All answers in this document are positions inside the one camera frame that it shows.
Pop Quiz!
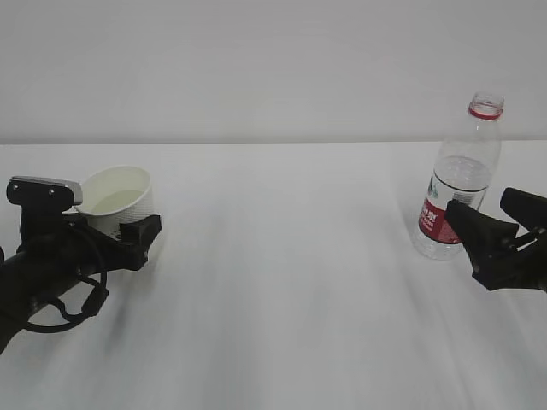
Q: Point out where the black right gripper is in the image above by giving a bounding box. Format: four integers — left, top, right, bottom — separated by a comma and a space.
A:
444, 187, 547, 292

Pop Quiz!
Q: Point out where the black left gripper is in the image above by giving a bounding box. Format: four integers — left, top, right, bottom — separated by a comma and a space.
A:
12, 213, 162, 299

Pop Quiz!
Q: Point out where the white paper cup green logo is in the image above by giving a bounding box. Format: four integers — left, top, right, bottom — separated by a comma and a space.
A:
75, 165, 154, 240

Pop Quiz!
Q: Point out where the clear water bottle red label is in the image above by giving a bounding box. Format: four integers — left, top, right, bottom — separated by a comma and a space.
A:
412, 91, 504, 261

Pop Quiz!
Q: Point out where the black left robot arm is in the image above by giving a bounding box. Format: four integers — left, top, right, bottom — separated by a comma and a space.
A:
1, 214, 162, 349

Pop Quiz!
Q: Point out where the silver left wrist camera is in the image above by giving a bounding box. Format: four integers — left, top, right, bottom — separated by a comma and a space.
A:
6, 176, 83, 214

